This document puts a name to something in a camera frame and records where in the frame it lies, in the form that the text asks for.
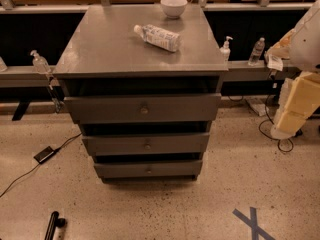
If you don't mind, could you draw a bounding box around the grey bottom drawer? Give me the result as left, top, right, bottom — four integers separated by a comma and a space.
94, 160, 202, 179

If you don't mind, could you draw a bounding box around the grey drawer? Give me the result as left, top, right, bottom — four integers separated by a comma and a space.
94, 160, 202, 179
65, 94, 221, 124
83, 133, 209, 156

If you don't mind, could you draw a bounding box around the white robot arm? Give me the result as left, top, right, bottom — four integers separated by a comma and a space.
267, 0, 320, 140

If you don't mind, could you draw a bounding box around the grey drawer cabinet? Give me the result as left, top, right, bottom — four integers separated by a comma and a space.
52, 3, 230, 185

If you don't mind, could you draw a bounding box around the grey middle drawer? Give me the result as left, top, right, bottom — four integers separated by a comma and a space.
83, 133, 209, 156

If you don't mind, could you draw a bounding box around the grey top drawer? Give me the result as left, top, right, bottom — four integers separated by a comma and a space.
65, 94, 221, 124

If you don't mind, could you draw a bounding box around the lying plastic water bottle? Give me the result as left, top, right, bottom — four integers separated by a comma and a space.
134, 24, 181, 52

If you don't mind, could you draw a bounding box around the white pump dispenser bottle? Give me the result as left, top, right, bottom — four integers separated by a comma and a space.
220, 36, 232, 62

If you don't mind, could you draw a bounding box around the flat paper on floor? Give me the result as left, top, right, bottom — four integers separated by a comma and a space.
246, 98, 268, 117

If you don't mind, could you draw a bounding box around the white ceramic bowl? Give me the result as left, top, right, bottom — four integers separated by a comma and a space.
160, 0, 188, 18

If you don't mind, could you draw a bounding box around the standing clear water bottle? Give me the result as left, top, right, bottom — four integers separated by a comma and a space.
248, 37, 265, 66

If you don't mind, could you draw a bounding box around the black power adapter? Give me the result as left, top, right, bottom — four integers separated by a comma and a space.
34, 146, 55, 164

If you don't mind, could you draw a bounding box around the white crumpled packet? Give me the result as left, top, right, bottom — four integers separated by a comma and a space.
267, 54, 283, 71

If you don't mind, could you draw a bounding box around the clear pump bottle left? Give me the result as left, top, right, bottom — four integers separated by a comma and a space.
30, 50, 51, 73

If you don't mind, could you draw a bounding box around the black stand leg left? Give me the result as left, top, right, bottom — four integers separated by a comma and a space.
12, 100, 31, 121

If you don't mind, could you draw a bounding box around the black cable loop right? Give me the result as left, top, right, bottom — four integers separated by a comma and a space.
258, 93, 295, 154

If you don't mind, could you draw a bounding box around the black adapter cable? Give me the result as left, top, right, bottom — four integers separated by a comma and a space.
0, 132, 83, 199

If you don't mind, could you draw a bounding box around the grey bench rail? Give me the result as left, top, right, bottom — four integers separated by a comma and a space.
0, 60, 301, 88

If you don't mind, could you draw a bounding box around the black handle object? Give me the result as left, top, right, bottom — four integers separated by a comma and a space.
44, 211, 67, 240

